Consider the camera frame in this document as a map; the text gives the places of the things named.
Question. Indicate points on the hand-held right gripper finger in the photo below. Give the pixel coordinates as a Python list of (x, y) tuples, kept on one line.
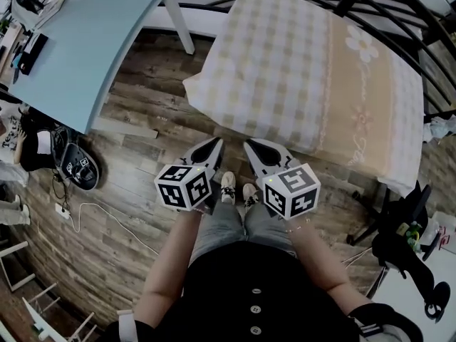
[(281, 157), (258, 159)]

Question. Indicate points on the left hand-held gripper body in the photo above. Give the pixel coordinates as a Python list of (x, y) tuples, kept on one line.
[(185, 191)]

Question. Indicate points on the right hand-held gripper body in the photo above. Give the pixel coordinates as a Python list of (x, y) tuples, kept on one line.
[(292, 191)]

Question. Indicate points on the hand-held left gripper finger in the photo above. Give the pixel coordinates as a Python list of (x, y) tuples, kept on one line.
[(196, 157), (212, 159)]

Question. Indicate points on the beige checkered bed cover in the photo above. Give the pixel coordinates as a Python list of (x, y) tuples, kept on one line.
[(285, 66)]

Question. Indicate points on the person's left forearm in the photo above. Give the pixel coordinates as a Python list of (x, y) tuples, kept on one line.
[(167, 262)]

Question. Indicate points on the person's right forearm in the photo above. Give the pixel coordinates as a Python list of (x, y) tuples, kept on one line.
[(320, 262)]

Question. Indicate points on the person's left shoe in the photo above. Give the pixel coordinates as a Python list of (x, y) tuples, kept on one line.
[(228, 187)]

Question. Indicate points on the person's shoe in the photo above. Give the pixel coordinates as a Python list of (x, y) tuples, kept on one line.
[(250, 194), (228, 187)]

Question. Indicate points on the person's right shoe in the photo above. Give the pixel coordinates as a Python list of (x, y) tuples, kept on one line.
[(250, 194)]

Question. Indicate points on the person's blue jeans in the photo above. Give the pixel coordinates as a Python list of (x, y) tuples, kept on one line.
[(228, 226)]

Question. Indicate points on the person's black top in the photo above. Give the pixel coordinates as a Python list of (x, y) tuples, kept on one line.
[(249, 280)]

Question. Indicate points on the black office chair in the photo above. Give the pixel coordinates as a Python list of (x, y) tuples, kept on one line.
[(402, 208)]

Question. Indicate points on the spare grey gripper device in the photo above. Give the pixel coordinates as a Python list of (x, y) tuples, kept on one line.
[(76, 157)]

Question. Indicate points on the white power strip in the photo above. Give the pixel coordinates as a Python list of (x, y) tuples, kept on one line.
[(62, 211)]

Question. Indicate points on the green and yellow object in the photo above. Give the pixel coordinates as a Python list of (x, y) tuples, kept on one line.
[(413, 233)]

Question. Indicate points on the clear plastic bag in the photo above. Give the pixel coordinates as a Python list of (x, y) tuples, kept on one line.
[(436, 233)]

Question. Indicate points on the light blue table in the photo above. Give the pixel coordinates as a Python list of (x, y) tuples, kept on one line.
[(89, 48)]

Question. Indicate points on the white plastic bag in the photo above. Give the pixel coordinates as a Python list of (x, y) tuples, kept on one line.
[(440, 127)]

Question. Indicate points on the white table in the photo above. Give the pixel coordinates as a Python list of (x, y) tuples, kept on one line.
[(441, 273)]

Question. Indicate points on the black flat box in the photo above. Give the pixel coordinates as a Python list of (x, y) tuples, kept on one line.
[(32, 53)]

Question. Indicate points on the white slatted rack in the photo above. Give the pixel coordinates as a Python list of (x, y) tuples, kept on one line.
[(32, 313)]

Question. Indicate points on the white metal frame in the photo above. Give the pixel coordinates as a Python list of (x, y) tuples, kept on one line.
[(22, 283)]

